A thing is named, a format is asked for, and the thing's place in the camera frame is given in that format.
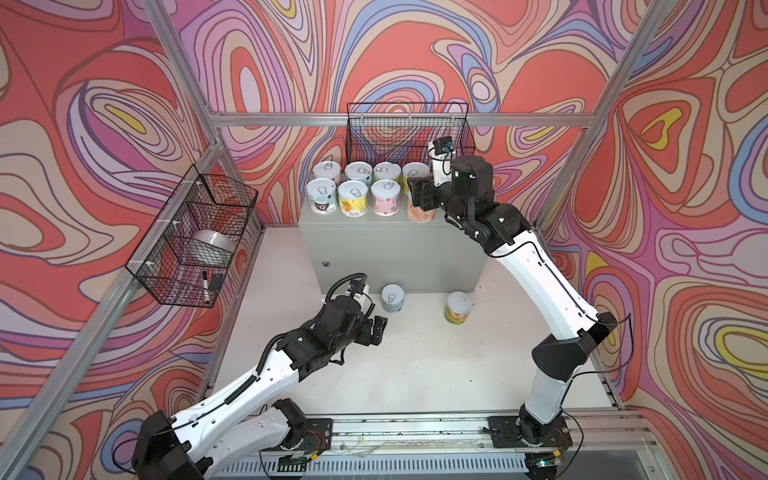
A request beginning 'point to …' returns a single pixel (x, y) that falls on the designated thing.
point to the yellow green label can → (458, 304)
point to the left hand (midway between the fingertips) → (377, 316)
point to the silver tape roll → (215, 238)
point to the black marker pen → (206, 288)
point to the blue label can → (392, 298)
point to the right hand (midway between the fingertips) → (425, 183)
